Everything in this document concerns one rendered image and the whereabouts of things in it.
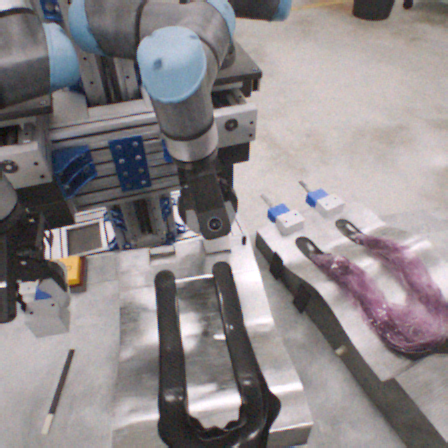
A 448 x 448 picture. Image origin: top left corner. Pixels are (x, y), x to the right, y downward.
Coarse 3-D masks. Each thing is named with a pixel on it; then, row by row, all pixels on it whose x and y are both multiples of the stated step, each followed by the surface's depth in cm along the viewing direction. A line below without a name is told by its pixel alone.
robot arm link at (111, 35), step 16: (80, 0) 50; (96, 0) 49; (112, 0) 48; (128, 0) 49; (144, 0) 49; (80, 16) 50; (96, 16) 49; (112, 16) 49; (128, 16) 48; (80, 32) 51; (96, 32) 50; (112, 32) 49; (128, 32) 49; (80, 48) 53; (96, 48) 52; (112, 48) 51; (128, 48) 50
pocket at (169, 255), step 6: (174, 246) 74; (150, 252) 74; (156, 252) 75; (162, 252) 75; (168, 252) 75; (174, 252) 75; (150, 258) 75; (156, 258) 75; (162, 258) 75; (168, 258) 75; (174, 258) 75; (150, 264) 74; (156, 264) 74
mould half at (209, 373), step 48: (240, 240) 75; (144, 288) 68; (192, 288) 68; (240, 288) 68; (144, 336) 62; (192, 336) 62; (144, 384) 54; (192, 384) 53; (288, 384) 52; (144, 432) 48; (288, 432) 49
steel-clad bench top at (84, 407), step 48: (432, 240) 86; (96, 288) 78; (0, 336) 71; (96, 336) 71; (288, 336) 71; (0, 384) 65; (48, 384) 65; (96, 384) 65; (336, 384) 65; (0, 432) 60; (48, 432) 60; (96, 432) 60; (336, 432) 60; (384, 432) 60
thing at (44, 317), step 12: (36, 288) 61; (36, 300) 58; (48, 300) 58; (36, 312) 57; (48, 312) 57; (60, 312) 57; (36, 324) 57; (48, 324) 57; (60, 324) 58; (36, 336) 59; (48, 336) 60
